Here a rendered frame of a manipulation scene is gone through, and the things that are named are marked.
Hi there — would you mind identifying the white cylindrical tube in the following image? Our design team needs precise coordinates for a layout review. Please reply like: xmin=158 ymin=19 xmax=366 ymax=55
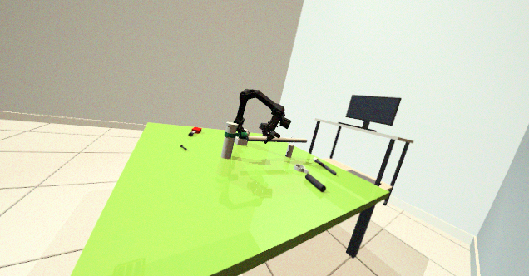
xmin=246 ymin=136 xmax=307 ymax=143

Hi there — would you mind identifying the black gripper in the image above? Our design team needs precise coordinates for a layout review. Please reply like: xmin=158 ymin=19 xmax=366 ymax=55
xmin=259 ymin=121 xmax=280 ymax=144

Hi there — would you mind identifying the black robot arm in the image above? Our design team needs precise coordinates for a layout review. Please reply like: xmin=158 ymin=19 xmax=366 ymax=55
xmin=233 ymin=89 xmax=291 ymax=133

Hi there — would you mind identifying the black cylinder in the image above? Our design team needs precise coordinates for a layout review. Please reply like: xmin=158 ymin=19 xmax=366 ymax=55
xmin=305 ymin=174 xmax=326 ymax=192

